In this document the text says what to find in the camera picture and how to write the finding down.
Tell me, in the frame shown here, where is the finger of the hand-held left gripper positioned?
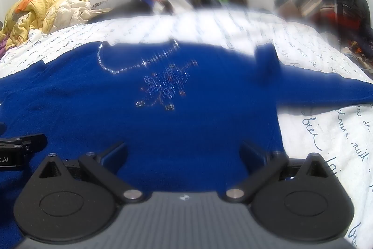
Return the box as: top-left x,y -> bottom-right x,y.
0,134 -> 48,154

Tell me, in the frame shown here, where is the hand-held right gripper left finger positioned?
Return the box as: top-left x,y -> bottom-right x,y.
39,142 -> 145,204

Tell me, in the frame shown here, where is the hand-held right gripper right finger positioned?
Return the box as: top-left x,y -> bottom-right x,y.
225,140 -> 335,204

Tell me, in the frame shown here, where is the blue rhinestone sweater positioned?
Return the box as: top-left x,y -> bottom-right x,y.
0,39 -> 373,249

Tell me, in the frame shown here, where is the dark clothes pile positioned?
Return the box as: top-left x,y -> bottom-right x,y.
93,0 -> 175,20

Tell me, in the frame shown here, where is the dark clothes heap on chair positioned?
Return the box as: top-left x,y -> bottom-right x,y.
275,0 -> 373,63

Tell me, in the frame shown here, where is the white script-printed bed sheet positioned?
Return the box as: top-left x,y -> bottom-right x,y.
0,5 -> 373,249

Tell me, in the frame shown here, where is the yellow cartoon quilt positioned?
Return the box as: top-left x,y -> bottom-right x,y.
0,0 -> 94,49

